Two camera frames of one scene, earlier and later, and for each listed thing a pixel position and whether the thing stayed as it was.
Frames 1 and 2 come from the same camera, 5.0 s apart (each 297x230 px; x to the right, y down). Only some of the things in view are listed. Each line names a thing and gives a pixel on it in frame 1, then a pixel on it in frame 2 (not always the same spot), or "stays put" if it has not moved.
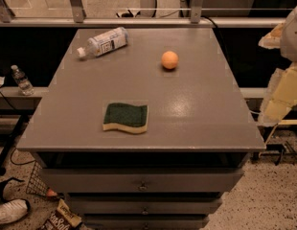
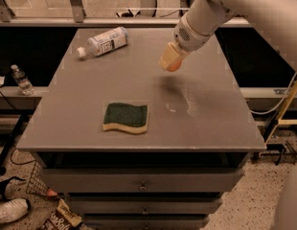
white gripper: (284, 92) to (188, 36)
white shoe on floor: (11, 211) stays put
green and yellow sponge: (125, 117) stays put
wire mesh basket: (36, 182) stays put
